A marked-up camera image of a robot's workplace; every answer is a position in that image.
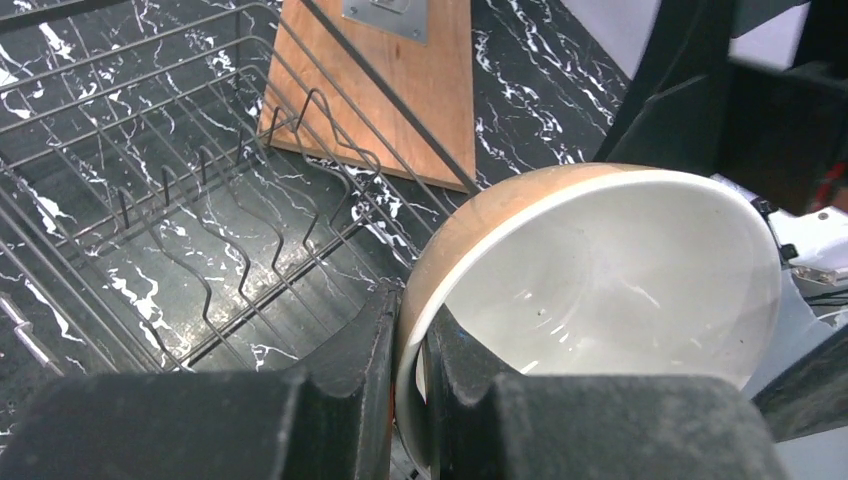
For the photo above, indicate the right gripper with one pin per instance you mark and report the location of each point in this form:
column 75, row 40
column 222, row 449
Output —
column 785, row 132

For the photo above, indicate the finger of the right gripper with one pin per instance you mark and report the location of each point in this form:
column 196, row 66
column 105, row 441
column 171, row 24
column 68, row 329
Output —
column 810, row 397

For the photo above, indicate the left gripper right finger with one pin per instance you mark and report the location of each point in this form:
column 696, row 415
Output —
column 484, row 420

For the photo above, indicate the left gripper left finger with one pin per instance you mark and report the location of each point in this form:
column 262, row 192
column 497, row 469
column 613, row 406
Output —
column 328, row 416

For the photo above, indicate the beige ceramic bowl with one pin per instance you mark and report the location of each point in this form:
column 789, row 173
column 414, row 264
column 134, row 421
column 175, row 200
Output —
column 595, row 268

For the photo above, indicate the wooden base board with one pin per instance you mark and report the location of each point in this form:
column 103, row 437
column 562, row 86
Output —
column 384, row 85

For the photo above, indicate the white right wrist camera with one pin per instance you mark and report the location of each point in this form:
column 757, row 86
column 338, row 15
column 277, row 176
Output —
column 812, row 248

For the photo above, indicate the black wire dish rack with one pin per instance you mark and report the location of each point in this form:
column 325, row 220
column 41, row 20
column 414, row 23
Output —
column 146, row 223

